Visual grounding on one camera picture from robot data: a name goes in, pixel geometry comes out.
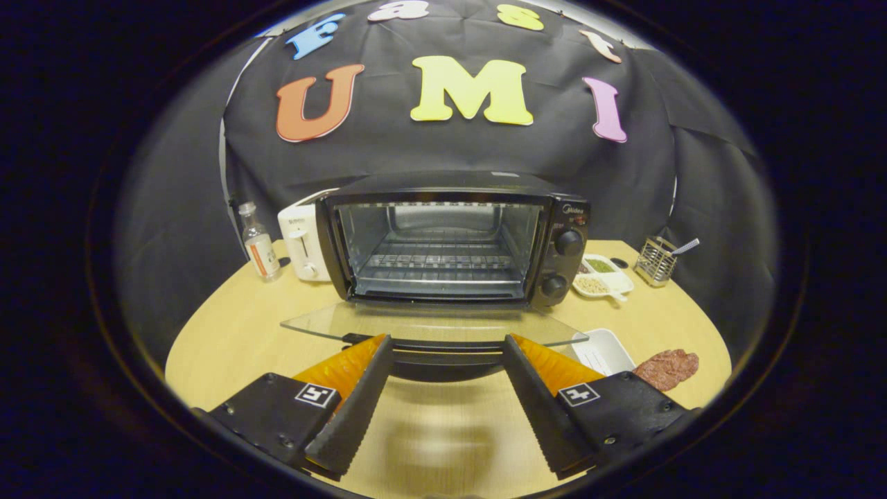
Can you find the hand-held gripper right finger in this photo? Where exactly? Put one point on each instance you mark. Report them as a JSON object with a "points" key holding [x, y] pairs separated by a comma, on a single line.
{"points": [[540, 416]]}

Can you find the white bread toaster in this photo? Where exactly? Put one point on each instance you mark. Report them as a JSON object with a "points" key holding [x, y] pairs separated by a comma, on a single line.
{"points": [[299, 242]]}

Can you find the brown meat steak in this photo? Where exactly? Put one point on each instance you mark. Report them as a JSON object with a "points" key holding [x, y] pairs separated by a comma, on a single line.
{"points": [[666, 369]]}

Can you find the metal mesh utensil holder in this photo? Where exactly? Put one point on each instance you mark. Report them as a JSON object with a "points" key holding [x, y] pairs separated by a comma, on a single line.
{"points": [[654, 263]]}

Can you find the white divided grain dish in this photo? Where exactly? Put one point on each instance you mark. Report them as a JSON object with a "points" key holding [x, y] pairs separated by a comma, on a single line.
{"points": [[610, 283]]}

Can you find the black toaster oven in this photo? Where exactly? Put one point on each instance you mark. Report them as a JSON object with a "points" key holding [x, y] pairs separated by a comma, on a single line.
{"points": [[568, 242]]}

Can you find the white plastic tray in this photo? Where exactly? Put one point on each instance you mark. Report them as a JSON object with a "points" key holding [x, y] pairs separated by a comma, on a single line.
{"points": [[603, 350]]}

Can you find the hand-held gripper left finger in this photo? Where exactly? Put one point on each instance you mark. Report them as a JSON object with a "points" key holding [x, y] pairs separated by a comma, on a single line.
{"points": [[357, 416]]}

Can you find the metal spoon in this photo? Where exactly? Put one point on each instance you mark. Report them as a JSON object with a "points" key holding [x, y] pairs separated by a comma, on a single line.
{"points": [[686, 246]]}

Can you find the clear glass bottle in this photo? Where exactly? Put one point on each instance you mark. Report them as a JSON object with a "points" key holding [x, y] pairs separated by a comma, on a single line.
{"points": [[260, 246]]}

